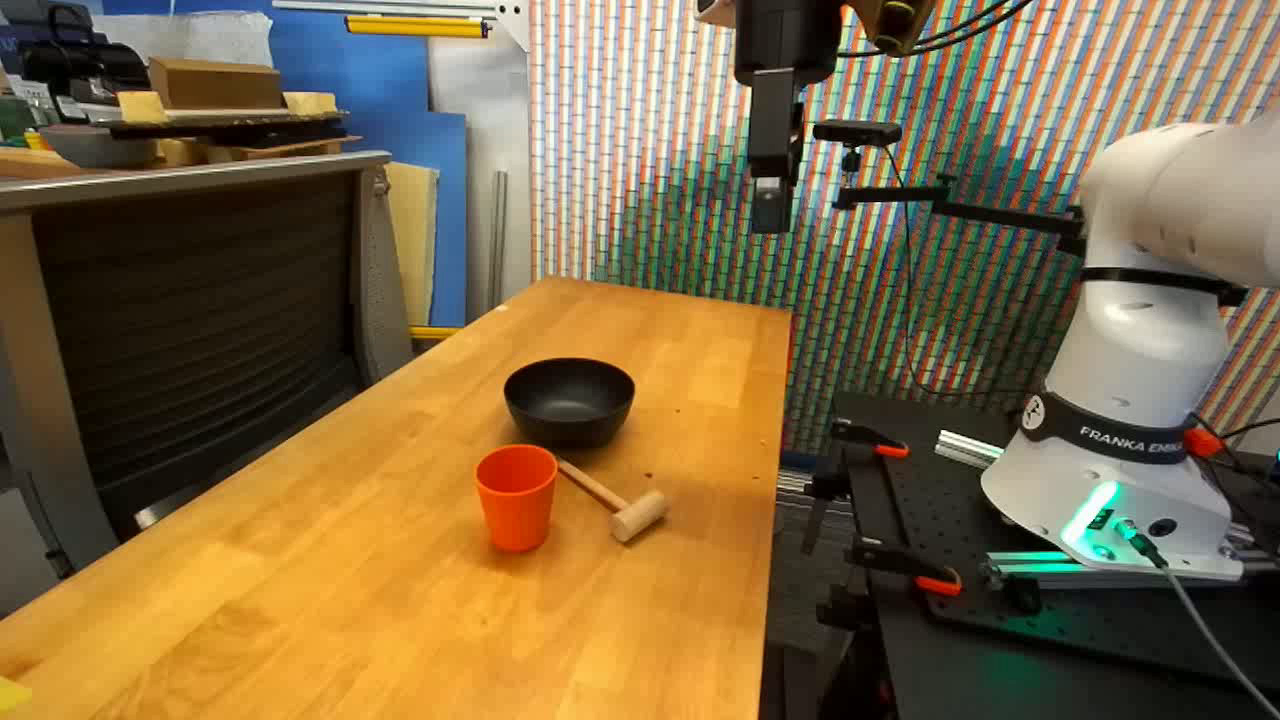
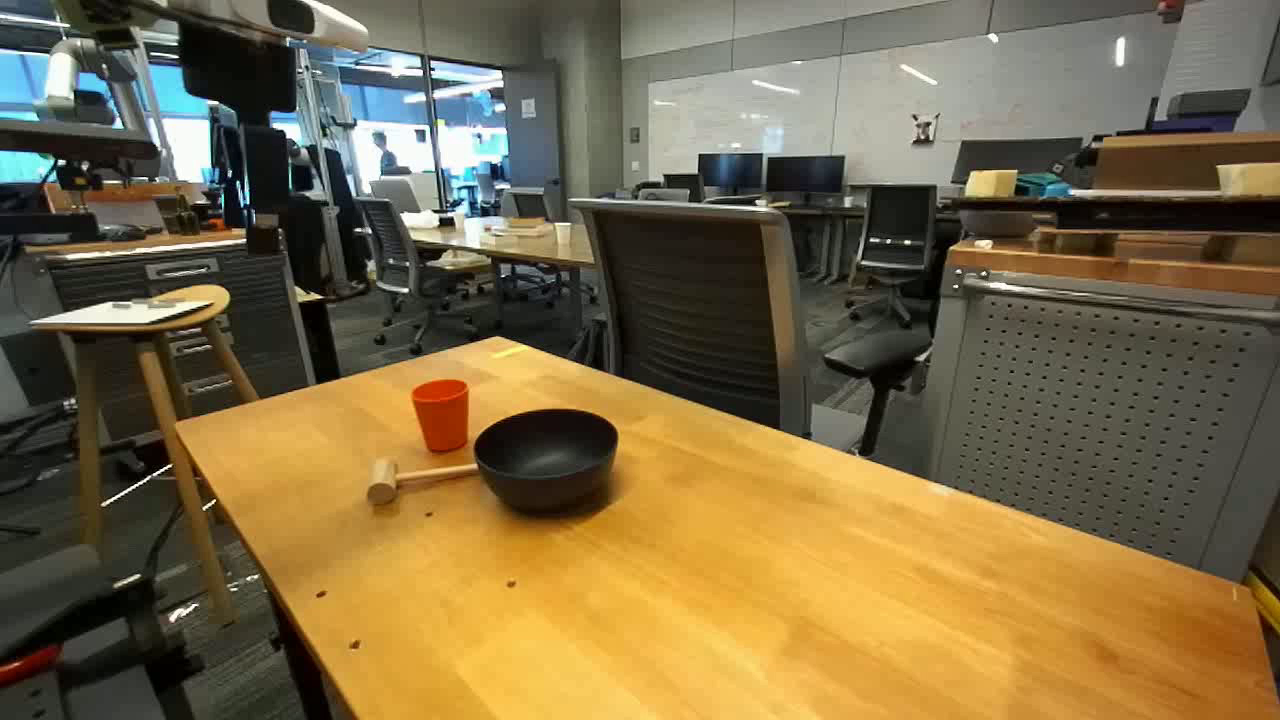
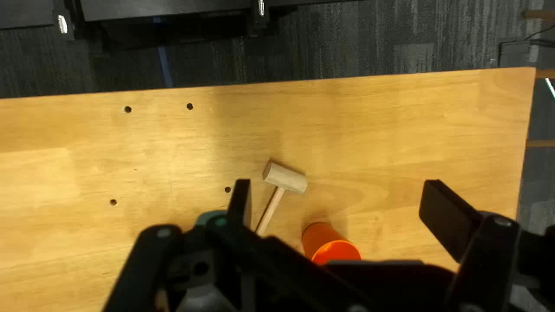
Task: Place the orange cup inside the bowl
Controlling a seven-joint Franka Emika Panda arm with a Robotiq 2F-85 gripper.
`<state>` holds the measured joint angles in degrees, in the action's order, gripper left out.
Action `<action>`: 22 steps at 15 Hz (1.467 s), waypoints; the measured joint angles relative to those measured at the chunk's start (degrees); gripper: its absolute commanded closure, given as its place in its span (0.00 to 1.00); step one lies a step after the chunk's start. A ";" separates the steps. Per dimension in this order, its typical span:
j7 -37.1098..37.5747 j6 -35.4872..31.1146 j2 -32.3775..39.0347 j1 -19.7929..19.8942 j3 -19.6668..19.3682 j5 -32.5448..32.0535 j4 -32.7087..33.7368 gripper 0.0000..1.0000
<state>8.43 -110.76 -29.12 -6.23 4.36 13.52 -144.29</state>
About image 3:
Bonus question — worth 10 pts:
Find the black furniture base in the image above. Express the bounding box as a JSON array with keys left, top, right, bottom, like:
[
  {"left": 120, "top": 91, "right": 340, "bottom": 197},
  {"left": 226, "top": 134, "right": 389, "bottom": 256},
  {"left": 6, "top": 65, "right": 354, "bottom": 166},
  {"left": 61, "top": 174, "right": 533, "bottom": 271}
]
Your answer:
[{"left": 0, "top": 0, "right": 361, "bottom": 51}]

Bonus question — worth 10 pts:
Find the grey box with cable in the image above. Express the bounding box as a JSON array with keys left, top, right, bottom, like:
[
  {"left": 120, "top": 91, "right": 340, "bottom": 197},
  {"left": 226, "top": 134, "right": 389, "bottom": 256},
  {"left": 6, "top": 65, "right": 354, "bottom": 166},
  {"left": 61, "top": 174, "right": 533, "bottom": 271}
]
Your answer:
[{"left": 498, "top": 36, "right": 555, "bottom": 69}]

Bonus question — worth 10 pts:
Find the orange plastic cup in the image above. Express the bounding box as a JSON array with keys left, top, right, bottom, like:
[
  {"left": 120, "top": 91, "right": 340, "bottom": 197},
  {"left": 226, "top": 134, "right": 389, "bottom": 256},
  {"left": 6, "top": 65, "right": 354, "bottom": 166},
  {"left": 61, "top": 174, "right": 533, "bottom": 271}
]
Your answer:
[{"left": 300, "top": 219, "right": 363, "bottom": 266}]

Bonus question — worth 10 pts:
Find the small wooden mallet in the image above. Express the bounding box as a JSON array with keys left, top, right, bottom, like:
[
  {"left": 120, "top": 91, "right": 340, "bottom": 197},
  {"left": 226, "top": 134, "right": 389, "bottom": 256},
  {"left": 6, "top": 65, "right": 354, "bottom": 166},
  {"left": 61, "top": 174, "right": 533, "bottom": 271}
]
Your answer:
[{"left": 254, "top": 159, "right": 309, "bottom": 238}]

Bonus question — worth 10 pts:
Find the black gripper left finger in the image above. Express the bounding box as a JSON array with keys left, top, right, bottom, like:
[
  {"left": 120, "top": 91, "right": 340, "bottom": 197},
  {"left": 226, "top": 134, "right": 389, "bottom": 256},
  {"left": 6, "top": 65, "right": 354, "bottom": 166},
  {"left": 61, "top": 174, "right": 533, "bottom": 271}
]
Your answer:
[{"left": 103, "top": 178, "right": 274, "bottom": 312}]

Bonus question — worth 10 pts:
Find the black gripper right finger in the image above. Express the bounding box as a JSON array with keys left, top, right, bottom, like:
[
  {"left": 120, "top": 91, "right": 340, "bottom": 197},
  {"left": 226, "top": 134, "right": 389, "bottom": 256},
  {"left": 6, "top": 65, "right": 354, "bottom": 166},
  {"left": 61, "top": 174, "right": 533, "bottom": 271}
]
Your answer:
[{"left": 418, "top": 178, "right": 522, "bottom": 312}]

